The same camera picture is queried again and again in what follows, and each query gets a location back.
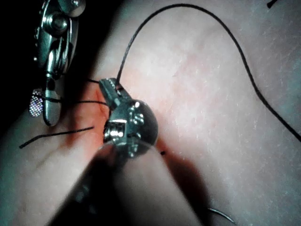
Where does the left arm needle driver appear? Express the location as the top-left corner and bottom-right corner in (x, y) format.
(103, 99), (159, 159)

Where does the left arm needle driver jaw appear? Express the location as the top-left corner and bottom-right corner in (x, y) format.
(98, 79), (121, 111)
(107, 77), (130, 103)

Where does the right arm needle driver jaw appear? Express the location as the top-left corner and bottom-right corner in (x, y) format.
(28, 89), (45, 118)
(43, 77), (63, 127)

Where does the right arm needle driver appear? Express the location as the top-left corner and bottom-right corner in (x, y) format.
(32, 0), (87, 79)

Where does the black thread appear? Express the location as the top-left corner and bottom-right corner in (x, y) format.
(18, 3), (301, 149)

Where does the tissue pad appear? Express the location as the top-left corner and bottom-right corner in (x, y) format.
(0, 0), (301, 226)

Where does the curved steel needle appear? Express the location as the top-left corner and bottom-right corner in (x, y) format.
(207, 207), (237, 225)

